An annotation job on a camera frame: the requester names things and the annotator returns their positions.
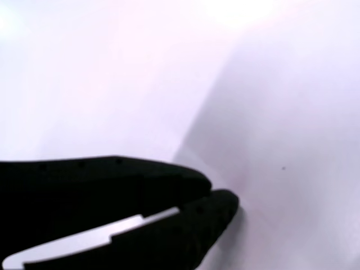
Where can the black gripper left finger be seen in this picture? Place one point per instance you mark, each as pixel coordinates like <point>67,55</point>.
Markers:
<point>84,191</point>

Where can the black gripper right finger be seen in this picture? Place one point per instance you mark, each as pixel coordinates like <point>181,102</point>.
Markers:
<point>174,242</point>

